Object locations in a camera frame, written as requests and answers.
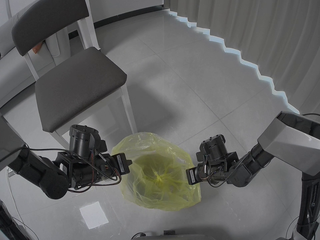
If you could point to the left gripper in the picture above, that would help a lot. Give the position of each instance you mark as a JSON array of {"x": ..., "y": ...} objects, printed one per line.
[{"x": 110, "y": 166}]

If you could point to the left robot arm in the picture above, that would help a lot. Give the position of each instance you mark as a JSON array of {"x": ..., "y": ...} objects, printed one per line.
[{"x": 50, "y": 179}]

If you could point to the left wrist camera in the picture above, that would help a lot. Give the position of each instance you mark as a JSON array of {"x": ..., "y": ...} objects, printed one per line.
[{"x": 101, "y": 146}]

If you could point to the yellow plastic bag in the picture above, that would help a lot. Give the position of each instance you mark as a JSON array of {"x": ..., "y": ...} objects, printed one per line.
[{"x": 160, "y": 191}]

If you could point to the small orange object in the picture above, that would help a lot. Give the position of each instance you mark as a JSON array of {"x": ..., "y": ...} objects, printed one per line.
[{"x": 38, "y": 48}]

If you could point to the white curtain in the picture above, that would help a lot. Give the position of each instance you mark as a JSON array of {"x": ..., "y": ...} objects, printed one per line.
[{"x": 250, "y": 21}]

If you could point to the white chair with grey cushions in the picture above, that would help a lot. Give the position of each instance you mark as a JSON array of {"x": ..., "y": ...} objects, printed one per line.
[{"x": 75, "y": 84}]

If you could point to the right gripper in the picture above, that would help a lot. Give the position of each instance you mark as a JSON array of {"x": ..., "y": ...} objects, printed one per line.
[{"x": 212, "y": 175}]

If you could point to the white sofa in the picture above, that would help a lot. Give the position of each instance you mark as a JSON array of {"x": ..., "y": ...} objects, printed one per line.
[{"x": 15, "y": 69}]

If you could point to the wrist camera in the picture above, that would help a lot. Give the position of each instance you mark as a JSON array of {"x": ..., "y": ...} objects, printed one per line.
[
  {"x": 101, "y": 146},
  {"x": 200, "y": 156}
]

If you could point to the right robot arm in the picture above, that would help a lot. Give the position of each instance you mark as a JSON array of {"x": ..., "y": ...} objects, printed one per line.
[{"x": 287, "y": 139}]

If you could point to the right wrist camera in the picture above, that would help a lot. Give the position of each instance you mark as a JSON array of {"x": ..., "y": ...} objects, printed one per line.
[{"x": 200, "y": 156}]

